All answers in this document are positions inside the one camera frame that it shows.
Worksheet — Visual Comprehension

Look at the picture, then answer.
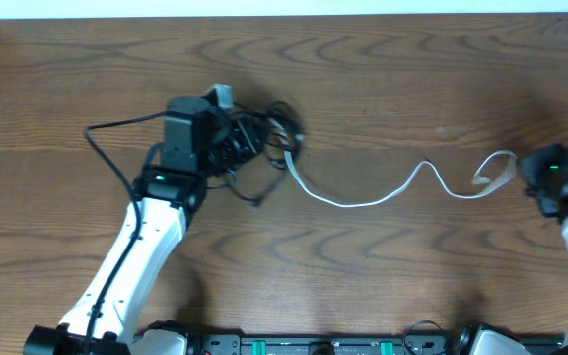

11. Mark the white usb cable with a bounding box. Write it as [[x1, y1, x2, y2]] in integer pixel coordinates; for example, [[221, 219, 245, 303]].
[[268, 117, 519, 209]]

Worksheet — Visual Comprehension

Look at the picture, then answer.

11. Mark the black usb cable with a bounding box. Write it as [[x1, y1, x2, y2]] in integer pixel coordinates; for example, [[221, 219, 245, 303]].
[[224, 101, 306, 208]]

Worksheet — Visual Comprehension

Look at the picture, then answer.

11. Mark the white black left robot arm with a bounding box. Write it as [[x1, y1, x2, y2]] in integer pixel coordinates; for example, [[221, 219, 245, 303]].
[[23, 94, 270, 354]]

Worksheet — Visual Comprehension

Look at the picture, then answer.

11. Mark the black left camera cable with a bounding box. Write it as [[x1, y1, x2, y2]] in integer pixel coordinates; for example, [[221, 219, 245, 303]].
[[81, 110, 170, 355]]

